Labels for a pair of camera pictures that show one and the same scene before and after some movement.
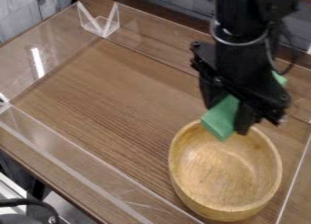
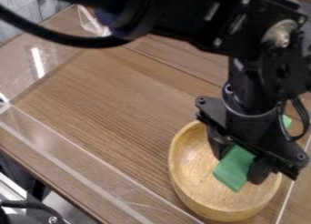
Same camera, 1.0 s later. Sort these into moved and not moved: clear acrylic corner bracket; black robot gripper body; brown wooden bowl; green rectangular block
Moved: green rectangular block; black robot gripper body
Not moved: brown wooden bowl; clear acrylic corner bracket
